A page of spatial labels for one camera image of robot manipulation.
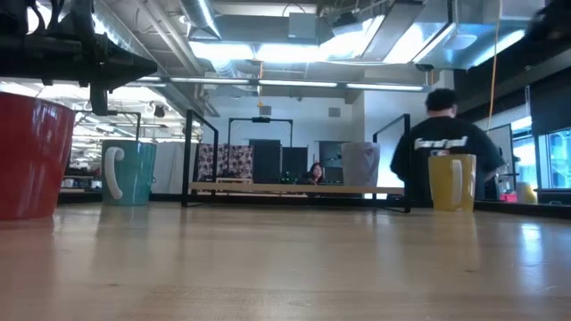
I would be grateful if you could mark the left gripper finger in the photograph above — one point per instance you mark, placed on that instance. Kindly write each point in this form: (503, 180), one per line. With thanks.
(99, 100)
(129, 67)

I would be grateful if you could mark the red mug white interior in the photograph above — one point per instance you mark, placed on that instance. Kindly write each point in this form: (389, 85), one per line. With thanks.
(31, 156)

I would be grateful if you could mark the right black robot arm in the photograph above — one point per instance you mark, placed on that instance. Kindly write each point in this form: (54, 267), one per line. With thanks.
(551, 18)

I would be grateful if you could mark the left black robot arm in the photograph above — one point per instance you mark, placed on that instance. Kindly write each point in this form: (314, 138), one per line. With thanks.
(67, 15)

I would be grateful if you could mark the floral patterned panel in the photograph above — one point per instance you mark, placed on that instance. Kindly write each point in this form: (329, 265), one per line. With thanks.
(232, 160)

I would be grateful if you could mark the long ceiling light strip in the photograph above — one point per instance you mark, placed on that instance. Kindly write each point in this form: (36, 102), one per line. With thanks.
(294, 83)

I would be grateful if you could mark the black cabinet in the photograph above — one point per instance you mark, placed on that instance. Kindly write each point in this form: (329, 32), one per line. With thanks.
(272, 162)

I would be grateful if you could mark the grey ceiling box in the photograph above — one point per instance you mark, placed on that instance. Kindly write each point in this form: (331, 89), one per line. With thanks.
(302, 26)

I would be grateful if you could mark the black metal rack wooden shelf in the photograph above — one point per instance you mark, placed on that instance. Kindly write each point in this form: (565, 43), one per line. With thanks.
(296, 188)

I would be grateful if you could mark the seated person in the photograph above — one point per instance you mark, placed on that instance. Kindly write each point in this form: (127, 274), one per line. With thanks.
(315, 171)

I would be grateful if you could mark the pale lavender mug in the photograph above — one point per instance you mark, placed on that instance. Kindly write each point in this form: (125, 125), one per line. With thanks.
(360, 165)

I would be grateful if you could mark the standing person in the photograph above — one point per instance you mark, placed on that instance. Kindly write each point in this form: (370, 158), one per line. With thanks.
(441, 134)

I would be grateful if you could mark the whiteboard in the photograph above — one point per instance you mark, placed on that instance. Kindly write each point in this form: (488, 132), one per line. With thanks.
(502, 142)

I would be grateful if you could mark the small red container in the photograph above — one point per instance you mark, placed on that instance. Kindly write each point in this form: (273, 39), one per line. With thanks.
(508, 197)

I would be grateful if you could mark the window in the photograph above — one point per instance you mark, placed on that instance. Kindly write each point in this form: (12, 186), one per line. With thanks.
(557, 156)

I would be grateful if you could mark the silver air duct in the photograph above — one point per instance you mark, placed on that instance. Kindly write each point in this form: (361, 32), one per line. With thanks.
(201, 15)

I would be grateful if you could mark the black aluminium frame rail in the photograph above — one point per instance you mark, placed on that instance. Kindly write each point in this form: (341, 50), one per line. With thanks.
(522, 208)
(134, 199)

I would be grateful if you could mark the black station frame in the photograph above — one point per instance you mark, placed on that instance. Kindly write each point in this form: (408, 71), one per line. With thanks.
(261, 119)

